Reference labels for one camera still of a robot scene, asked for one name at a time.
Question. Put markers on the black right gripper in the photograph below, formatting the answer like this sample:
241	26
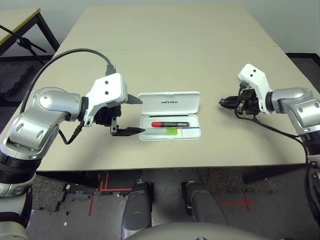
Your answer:
247	103

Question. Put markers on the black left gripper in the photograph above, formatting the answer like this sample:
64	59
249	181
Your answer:
107	116

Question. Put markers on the red black marker pen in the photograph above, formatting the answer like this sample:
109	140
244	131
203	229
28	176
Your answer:
170	124

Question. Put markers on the white Unitree pencil case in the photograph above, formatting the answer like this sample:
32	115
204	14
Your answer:
170	102

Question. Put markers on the green white highlighter pen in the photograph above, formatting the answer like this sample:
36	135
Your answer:
172	132

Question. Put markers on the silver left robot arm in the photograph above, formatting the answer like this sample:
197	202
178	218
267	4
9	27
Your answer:
37	120

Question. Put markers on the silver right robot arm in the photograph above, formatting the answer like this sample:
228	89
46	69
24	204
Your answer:
295	100

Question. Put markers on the red floor tape lines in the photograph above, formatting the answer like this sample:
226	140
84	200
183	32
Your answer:
105	188

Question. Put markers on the black table base bar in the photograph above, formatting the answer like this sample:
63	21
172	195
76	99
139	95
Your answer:
260	175

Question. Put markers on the grey left robot leg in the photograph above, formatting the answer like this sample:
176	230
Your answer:
137	210

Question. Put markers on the red floor tape cross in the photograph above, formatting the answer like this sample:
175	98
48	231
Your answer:
246	202

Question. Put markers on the black framed side table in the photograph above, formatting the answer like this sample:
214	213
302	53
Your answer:
47	30

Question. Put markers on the black tripod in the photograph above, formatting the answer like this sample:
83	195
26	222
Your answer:
25	42

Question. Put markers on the grey robot torso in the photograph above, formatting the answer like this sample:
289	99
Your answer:
195	232

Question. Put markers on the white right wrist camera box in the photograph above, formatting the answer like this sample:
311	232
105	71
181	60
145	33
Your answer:
252	75

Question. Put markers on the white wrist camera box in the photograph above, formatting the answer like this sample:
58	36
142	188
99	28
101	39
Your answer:
252	75
107	87

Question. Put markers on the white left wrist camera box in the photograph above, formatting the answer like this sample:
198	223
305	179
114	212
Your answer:
107	87

